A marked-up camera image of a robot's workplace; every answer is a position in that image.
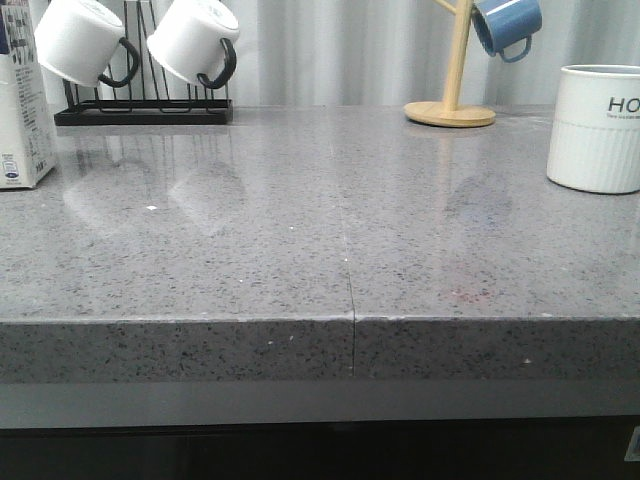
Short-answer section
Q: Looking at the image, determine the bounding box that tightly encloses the white ribbed HOME cup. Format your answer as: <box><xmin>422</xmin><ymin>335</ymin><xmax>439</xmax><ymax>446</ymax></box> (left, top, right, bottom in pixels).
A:
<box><xmin>546</xmin><ymin>65</ymin><xmax>639</xmax><ymax>194</ymax></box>

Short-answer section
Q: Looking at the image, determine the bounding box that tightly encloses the blue Pascual milk carton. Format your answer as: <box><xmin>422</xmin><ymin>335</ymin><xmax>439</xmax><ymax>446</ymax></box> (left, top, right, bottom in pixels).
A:
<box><xmin>1</xmin><ymin>1</ymin><xmax>57</xmax><ymax>190</ymax></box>

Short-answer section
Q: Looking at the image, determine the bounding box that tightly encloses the wooden mug tree stand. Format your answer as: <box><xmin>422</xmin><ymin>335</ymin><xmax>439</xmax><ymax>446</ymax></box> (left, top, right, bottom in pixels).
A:
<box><xmin>403</xmin><ymin>1</ymin><xmax>495</xmax><ymax>128</ymax></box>

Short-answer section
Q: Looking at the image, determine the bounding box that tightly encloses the blue enamel mug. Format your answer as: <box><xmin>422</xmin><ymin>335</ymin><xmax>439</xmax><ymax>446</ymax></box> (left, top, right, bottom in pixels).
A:
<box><xmin>471</xmin><ymin>0</ymin><xmax>542</xmax><ymax>63</ymax></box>

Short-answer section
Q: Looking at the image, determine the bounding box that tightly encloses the black wire mug rack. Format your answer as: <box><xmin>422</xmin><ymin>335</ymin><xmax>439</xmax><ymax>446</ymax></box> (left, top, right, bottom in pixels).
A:
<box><xmin>54</xmin><ymin>1</ymin><xmax>233</xmax><ymax>126</ymax></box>

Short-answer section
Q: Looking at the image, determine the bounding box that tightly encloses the white mug black handle right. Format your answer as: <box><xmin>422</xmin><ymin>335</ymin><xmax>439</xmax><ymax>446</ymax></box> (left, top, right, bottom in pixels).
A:
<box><xmin>147</xmin><ymin>0</ymin><xmax>240</xmax><ymax>90</ymax></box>

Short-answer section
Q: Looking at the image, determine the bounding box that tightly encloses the white mug black handle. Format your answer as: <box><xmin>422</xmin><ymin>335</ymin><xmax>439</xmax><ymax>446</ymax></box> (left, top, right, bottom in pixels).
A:
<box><xmin>147</xmin><ymin>0</ymin><xmax>240</xmax><ymax>90</ymax></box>
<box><xmin>34</xmin><ymin>0</ymin><xmax>139</xmax><ymax>88</ymax></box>

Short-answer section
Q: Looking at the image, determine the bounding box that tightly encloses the white mug black handle left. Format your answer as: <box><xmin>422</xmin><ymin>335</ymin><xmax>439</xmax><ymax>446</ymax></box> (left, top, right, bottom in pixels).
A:
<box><xmin>34</xmin><ymin>0</ymin><xmax>139</xmax><ymax>88</ymax></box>

